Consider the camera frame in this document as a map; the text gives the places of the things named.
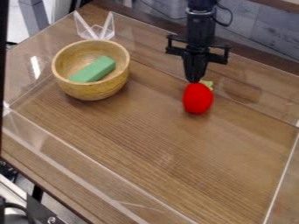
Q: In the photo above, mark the wooden bowl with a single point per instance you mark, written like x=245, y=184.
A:
x=78, y=55

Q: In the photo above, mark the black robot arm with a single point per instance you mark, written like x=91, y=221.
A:
x=202, y=21

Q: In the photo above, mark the clear acrylic corner bracket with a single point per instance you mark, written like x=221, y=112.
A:
x=95, y=31

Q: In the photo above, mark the grey post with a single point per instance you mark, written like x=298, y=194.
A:
x=34, y=15

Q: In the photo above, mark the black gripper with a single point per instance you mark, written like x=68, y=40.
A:
x=206, y=55

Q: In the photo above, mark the red toy strawberry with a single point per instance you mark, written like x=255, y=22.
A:
x=198, y=98

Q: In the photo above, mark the clear acrylic tray wall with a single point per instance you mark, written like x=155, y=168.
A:
x=131, y=160

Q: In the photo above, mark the green rectangular block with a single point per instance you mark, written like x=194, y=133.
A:
x=95, y=71

